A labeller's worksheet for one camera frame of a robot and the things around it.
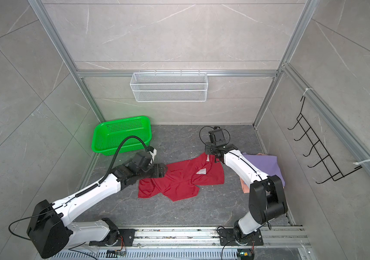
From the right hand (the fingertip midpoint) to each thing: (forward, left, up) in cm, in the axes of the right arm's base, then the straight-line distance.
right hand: (211, 144), depth 91 cm
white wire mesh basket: (+35, +23, +16) cm, 44 cm away
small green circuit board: (-50, -11, -15) cm, 54 cm away
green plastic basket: (+20, +70, -12) cm, 74 cm away
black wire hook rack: (-24, -41, +16) cm, 51 cm away
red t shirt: (-15, +17, -12) cm, 26 cm away
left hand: (-13, +27, +1) cm, 30 cm away
